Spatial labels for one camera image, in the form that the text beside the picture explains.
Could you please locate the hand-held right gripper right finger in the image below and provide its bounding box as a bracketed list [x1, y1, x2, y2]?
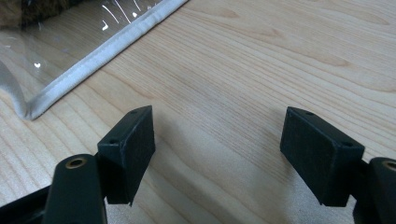
[279, 106, 365, 207]

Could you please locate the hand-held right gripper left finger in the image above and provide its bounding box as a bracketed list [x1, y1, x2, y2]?
[97, 105, 156, 206]

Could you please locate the transparent bag with white trim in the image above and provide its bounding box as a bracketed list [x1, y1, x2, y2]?
[0, 0, 190, 122]

